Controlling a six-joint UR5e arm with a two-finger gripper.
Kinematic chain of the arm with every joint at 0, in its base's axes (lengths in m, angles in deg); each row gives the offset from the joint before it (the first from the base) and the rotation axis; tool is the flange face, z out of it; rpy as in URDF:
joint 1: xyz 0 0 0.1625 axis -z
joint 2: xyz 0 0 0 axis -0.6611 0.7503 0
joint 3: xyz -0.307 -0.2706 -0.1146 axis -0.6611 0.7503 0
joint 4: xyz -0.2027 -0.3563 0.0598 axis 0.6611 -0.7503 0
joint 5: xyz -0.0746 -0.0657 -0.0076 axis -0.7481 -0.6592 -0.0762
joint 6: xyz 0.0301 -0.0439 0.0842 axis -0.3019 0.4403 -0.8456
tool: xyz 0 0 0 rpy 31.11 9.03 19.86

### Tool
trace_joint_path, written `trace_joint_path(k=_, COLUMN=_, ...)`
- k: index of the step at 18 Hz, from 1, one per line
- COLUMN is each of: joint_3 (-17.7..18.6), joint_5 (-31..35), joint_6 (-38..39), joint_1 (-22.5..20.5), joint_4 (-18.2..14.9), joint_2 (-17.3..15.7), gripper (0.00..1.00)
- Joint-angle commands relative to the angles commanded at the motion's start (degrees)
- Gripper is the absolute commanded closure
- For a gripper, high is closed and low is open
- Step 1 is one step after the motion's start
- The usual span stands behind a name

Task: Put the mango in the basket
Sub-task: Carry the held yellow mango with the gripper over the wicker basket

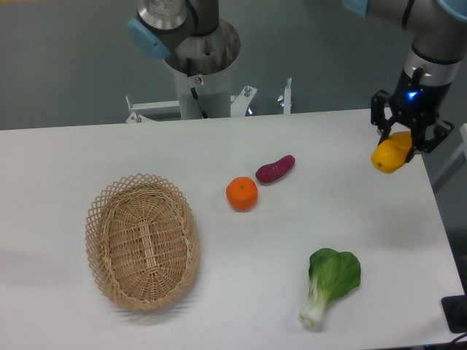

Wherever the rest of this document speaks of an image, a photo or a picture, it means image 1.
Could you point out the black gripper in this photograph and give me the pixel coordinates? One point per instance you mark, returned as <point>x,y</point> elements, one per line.
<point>414,103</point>

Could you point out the yellow mango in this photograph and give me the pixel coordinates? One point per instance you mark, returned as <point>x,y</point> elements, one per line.
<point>391,154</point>

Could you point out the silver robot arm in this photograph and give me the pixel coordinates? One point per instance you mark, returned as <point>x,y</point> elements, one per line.
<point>192,39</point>

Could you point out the woven wicker basket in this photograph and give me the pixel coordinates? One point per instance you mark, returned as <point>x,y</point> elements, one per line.
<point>141,242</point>

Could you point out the purple sweet potato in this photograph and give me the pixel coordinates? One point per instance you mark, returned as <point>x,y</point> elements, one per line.
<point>273,172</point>

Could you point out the green bok choy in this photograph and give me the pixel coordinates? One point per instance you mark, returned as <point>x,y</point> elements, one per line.
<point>332,275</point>

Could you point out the orange tangerine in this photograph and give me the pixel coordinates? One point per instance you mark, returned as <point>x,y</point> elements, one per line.
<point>242,193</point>

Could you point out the black device at table edge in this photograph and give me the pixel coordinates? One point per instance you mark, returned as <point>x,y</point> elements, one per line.
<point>454,308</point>

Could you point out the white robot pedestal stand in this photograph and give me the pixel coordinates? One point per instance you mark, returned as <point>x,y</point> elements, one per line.
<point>199,97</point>

